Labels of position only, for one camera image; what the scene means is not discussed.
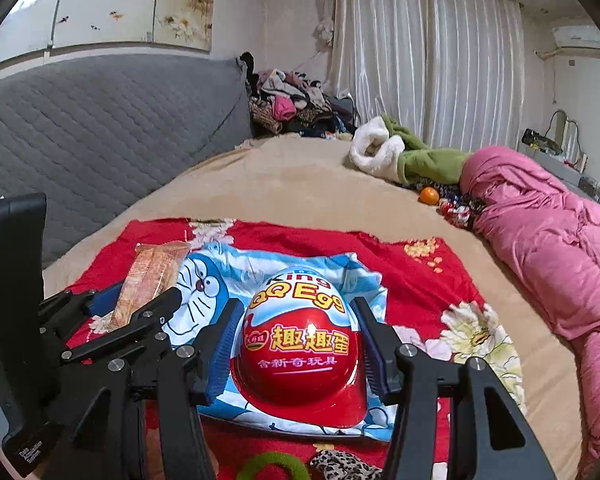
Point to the curved vanity mirror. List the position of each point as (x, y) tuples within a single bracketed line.
[(560, 130)]

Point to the red patterned snack packets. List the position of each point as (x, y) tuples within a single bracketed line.
[(455, 212)]

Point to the orange tangerine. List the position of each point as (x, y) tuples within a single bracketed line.
[(428, 195)]

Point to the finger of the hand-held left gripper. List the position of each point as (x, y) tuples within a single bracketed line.
[(102, 305), (145, 314)]

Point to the white dressing table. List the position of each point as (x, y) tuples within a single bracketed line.
[(572, 172)]

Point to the white curtain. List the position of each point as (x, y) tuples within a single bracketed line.
[(420, 45)]

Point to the orange snack packet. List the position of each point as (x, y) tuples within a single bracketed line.
[(147, 280)]

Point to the white air conditioner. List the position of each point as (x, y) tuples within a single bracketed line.
[(577, 40)]

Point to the green and white fleece garment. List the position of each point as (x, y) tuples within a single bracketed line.
[(425, 160)]

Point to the floral wall painting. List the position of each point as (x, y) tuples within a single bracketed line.
[(120, 5)]

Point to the grey quilted headboard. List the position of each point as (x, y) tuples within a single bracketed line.
[(105, 130)]

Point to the red toy egg package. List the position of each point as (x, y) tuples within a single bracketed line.
[(300, 350)]

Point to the leopard print scrunchie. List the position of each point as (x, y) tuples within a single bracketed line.
[(345, 466)]

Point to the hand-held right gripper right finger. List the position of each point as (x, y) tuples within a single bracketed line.
[(375, 357)]

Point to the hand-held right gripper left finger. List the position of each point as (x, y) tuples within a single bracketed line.
[(219, 360)]

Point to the blue striped cartoon cloth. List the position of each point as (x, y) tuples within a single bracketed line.
[(205, 280)]

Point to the pile of clothes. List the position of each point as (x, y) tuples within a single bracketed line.
[(300, 105)]

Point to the dark packet on dresser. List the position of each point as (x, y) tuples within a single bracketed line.
[(540, 141)]

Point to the pink duvet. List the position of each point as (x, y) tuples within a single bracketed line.
[(545, 230)]

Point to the red floral blanket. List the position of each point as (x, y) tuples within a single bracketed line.
[(420, 280)]

